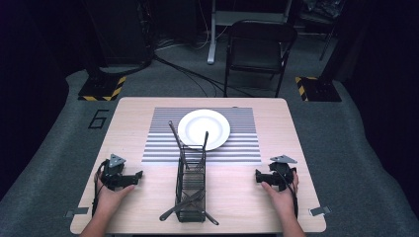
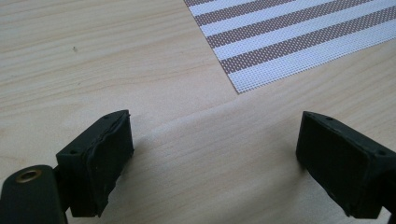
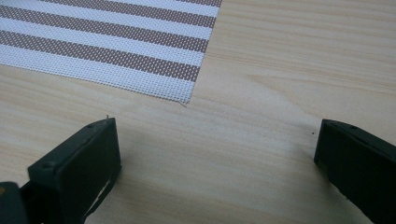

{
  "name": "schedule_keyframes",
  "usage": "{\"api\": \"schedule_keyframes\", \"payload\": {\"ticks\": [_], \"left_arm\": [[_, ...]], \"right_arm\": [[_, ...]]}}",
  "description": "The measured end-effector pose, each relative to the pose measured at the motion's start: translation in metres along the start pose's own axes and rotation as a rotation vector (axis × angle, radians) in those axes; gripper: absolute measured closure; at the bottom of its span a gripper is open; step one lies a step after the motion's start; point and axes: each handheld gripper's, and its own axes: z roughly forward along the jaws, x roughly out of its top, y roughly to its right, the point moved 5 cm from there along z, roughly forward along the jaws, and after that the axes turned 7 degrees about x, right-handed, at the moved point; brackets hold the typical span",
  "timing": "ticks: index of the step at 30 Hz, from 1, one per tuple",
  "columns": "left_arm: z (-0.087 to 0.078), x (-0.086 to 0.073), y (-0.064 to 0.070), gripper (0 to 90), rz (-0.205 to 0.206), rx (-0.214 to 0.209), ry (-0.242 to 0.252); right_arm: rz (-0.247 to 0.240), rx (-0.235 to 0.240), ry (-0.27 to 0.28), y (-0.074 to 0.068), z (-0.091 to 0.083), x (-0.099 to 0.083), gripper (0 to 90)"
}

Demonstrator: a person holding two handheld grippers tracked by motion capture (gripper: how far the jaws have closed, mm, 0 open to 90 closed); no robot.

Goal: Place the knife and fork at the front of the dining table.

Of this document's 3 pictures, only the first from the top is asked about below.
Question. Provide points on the black cabinet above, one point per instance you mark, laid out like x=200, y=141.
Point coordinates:
x=122, y=29

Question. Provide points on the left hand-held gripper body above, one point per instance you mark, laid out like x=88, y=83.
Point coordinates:
x=112, y=171

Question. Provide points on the white desk frame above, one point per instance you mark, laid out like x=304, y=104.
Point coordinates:
x=212, y=36

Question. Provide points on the grey tape tab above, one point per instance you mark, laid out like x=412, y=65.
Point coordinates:
x=77, y=212
x=320, y=210

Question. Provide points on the black-yellow striped stand base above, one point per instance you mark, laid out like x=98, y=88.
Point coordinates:
x=318, y=89
x=100, y=89

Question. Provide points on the white plate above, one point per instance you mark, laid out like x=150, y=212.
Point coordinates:
x=204, y=126

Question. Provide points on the grey striped placemat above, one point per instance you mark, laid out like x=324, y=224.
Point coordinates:
x=243, y=144

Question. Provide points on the person's left hand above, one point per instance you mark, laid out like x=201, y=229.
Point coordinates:
x=110, y=199

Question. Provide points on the black folding chair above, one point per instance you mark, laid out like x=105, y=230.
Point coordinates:
x=257, y=52

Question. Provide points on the person's right hand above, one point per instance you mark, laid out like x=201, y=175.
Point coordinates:
x=281, y=199

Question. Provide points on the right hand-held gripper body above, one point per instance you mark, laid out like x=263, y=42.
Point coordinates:
x=280, y=171

